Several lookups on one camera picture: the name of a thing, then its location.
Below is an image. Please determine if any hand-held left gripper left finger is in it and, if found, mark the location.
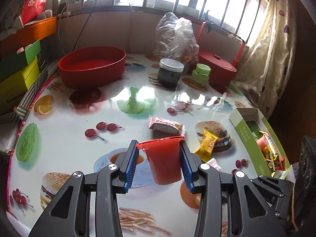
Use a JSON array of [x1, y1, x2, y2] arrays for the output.
[[28, 139, 139, 237]]

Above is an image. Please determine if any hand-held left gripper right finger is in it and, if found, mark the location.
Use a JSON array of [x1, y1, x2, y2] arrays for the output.
[[179, 141, 288, 237]]

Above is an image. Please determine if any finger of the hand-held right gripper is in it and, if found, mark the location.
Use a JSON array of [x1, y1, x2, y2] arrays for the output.
[[250, 175, 295, 221]]

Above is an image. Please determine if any red jelly cup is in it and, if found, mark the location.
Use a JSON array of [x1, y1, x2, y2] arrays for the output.
[[136, 136, 185, 185], [256, 136, 269, 151]]

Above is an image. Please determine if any small red white candy packet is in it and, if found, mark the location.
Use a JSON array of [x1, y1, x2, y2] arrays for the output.
[[207, 158, 221, 171]]

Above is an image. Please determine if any red black snack packet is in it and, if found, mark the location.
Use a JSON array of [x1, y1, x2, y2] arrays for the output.
[[272, 157, 287, 172]]

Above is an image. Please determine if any yellow snack packet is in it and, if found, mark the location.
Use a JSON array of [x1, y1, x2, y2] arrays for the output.
[[193, 128, 224, 163]]

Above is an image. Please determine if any long gold snack bar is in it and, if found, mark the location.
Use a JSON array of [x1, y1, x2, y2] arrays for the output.
[[262, 148, 280, 162], [259, 130, 279, 151]]

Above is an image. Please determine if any red trimmed cake packet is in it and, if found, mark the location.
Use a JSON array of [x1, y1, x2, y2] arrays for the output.
[[148, 116, 186, 137]]

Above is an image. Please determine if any green cardboard tray box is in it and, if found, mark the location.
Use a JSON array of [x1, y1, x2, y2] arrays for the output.
[[229, 107, 291, 178]]

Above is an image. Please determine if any printed food tablecloth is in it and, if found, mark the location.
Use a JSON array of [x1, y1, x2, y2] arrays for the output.
[[5, 53, 292, 237]]

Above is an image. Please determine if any small green jar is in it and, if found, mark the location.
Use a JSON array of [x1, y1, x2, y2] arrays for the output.
[[191, 64, 212, 86]]

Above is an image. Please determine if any dark jar with white lid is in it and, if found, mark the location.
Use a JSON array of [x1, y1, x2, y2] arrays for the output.
[[158, 58, 185, 88]]

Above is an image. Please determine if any red oval bowl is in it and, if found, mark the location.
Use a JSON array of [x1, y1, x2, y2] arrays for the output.
[[58, 46, 127, 90]]

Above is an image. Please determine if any striped box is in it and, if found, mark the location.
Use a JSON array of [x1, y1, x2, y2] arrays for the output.
[[0, 68, 50, 124]]

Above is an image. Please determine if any clear plastic bag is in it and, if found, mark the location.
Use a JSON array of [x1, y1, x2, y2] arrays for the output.
[[153, 12, 200, 66]]

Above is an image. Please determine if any beige patterned curtain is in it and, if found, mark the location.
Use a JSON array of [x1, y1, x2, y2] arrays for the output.
[[233, 0, 298, 120]]

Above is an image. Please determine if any yellow box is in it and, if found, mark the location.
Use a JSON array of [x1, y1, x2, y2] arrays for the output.
[[0, 55, 40, 115]]

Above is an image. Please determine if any orange box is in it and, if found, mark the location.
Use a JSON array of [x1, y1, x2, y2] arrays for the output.
[[0, 17, 57, 55]]

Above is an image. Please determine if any red basket with handle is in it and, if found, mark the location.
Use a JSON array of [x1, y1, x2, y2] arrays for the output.
[[196, 22, 246, 85]]

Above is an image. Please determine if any black cable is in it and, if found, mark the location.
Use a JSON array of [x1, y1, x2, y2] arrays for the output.
[[73, 0, 132, 52]]

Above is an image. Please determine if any white cable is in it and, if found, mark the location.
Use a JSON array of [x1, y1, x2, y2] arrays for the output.
[[57, 0, 74, 45]]

